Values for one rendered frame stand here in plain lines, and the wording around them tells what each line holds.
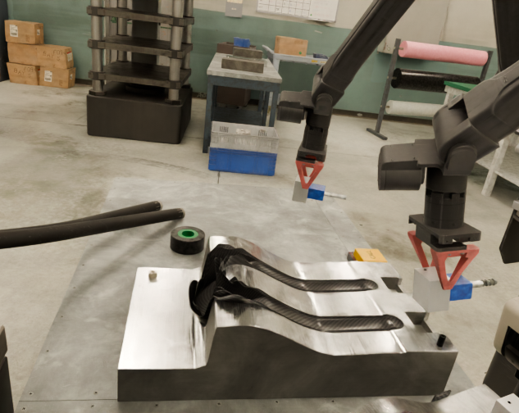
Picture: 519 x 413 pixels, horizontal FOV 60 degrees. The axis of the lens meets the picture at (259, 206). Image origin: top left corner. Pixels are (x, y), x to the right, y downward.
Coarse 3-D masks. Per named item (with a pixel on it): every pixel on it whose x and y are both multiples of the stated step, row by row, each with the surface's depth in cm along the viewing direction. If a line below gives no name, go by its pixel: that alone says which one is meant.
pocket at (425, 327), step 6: (408, 312) 76; (414, 312) 76; (420, 312) 76; (414, 318) 77; (420, 318) 77; (426, 318) 77; (414, 324) 77; (420, 324) 77; (426, 324) 76; (420, 330) 76; (426, 330) 76; (432, 330) 74
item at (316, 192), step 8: (304, 176) 114; (296, 184) 110; (312, 184) 113; (320, 184) 114; (296, 192) 111; (304, 192) 111; (312, 192) 110; (320, 192) 110; (328, 192) 112; (296, 200) 112; (304, 200) 111; (320, 200) 111
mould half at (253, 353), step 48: (240, 240) 83; (144, 288) 78; (288, 288) 77; (384, 288) 82; (144, 336) 67; (192, 336) 68; (240, 336) 61; (288, 336) 62; (336, 336) 69; (384, 336) 69; (432, 336) 70; (144, 384) 62; (192, 384) 63; (240, 384) 64; (288, 384) 66; (336, 384) 67; (384, 384) 69; (432, 384) 70
